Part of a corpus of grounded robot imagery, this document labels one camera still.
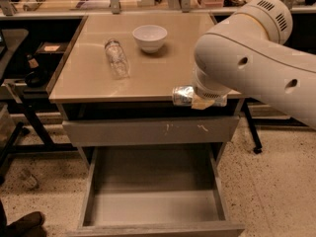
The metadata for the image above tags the open grey middle drawer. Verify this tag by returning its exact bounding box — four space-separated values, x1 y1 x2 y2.
67 144 245 237

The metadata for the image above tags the clear plastic water bottle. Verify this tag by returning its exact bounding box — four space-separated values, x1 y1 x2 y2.
105 39 129 79

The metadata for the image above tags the black desk at left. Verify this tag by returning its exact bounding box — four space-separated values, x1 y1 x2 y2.
0 29 77 176

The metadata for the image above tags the closed grey top drawer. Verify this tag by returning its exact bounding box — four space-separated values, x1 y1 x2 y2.
62 116 239 147

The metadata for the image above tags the crumpled plastic on floor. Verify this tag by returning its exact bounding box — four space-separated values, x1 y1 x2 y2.
19 169 39 190

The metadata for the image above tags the black shoe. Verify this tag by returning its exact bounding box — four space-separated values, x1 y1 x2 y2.
0 211 46 237

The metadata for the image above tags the silver redbull can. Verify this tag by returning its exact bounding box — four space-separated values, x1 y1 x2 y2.
172 85 194 106

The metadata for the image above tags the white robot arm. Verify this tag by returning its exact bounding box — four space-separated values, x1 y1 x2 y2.
194 0 316 128

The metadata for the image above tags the black round object under desk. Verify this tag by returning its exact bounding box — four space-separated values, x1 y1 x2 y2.
25 70 48 88

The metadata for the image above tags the white ceramic bowl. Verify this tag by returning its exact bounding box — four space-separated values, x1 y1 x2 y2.
132 25 168 53

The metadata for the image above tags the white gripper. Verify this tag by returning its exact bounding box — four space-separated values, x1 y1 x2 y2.
192 66 230 110

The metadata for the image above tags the grey drawer cabinet with counter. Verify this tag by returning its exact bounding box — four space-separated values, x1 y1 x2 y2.
49 11 244 157

